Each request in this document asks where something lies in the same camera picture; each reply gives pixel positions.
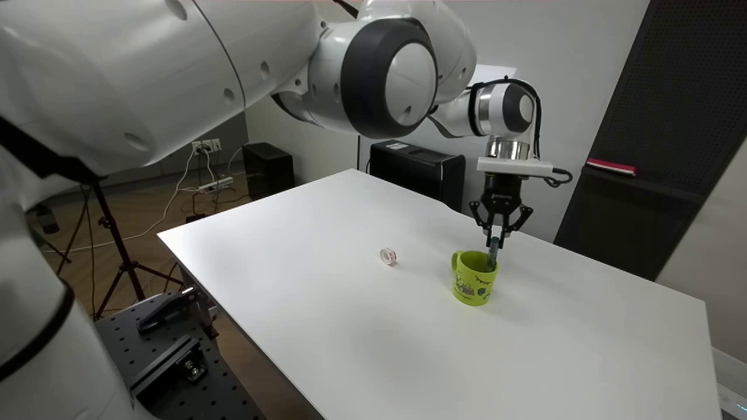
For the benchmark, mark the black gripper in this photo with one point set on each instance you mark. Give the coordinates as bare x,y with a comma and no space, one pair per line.
502,190

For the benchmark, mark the dark marker pen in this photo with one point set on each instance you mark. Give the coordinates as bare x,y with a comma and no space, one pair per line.
495,250

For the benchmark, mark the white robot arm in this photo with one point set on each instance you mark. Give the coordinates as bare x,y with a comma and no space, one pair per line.
116,70

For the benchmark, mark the green printed mug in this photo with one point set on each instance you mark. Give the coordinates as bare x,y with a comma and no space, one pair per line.
472,283

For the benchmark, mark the wide black box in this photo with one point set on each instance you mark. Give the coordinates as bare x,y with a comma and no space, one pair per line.
416,169

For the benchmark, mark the small clear tape roll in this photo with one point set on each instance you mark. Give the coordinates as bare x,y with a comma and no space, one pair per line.
388,258

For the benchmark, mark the red label strip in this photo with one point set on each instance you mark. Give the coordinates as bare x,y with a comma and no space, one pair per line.
609,167

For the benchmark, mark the dark cabinet panel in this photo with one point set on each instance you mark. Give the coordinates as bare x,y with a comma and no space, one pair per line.
660,118

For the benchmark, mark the small black box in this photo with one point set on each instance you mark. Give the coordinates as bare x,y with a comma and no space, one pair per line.
268,167

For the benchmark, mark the white power strip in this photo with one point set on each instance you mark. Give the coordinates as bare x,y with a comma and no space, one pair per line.
214,186

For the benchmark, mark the grey perforated breadboard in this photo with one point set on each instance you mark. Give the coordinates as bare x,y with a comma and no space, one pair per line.
210,388

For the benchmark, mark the black clamp tool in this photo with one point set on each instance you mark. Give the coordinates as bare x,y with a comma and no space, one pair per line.
167,311

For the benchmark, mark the grey metal mounting plate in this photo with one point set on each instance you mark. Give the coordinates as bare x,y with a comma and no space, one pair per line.
167,362

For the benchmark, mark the black tripod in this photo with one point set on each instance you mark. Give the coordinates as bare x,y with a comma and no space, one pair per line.
116,241

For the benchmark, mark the white wall socket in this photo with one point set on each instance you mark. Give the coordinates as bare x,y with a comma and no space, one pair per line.
205,145

